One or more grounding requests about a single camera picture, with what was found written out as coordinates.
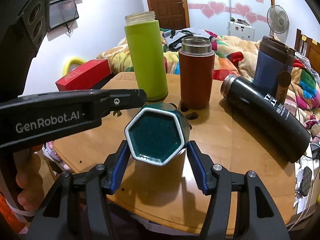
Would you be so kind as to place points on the standing electric fan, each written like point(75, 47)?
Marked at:
point(277, 19)

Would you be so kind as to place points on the small wall monitor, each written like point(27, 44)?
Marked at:
point(62, 12)

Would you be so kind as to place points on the lime green bottle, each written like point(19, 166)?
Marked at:
point(146, 51)

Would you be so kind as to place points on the brown wooden door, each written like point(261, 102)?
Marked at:
point(171, 14)

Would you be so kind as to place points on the navy travel mug brown lid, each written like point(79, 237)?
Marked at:
point(273, 57)

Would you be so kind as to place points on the grey black garment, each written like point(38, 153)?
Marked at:
point(173, 38)

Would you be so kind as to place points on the wooden bed headboard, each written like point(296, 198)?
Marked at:
point(309, 48)

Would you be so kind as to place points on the white suitcase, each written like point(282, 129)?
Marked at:
point(241, 30)

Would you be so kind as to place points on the person's left hand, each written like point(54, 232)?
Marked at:
point(30, 181)

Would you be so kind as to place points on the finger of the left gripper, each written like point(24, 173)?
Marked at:
point(109, 100)

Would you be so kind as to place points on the teal hexagonal ceramic cup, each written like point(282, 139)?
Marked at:
point(158, 133)

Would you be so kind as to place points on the red brown thermos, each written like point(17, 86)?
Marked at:
point(196, 59)

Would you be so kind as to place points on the black thermos lying down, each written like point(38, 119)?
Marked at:
point(268, 115)

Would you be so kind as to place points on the yellow foam tube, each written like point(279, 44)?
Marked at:
point(73, 61)

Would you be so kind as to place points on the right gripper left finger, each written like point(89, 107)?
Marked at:
point(76, 206)

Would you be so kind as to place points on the white wardrobe with hearts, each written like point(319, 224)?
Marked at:
point(214, 15)

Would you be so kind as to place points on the red gift box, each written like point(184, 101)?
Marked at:
point(93, 74)

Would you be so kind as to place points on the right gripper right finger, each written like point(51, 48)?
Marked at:
point(257, 216)

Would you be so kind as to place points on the pink rabbit toy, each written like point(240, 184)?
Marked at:
point(54, 157)

